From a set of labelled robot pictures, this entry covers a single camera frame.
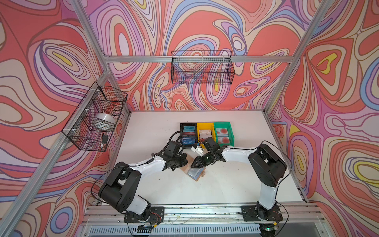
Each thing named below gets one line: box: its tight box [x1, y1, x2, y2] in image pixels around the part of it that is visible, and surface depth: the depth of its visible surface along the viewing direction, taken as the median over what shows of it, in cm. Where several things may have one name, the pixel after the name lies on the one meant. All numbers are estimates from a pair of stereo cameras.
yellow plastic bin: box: [196, 122, 217, 149], surface depth 105 cm
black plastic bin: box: [179, 122, 198, 149], surface depth 104 cm
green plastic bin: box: [213, 121, 235, 147], surface depth 104 cm
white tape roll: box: [90, 112, 117, 132], surface depth 74 cm
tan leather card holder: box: [179, 158, 206, 182], surface depth 88 cm
